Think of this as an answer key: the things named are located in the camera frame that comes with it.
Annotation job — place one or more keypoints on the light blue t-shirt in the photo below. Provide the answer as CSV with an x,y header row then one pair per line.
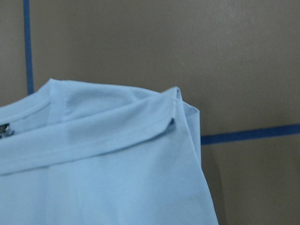
x,y
77,153

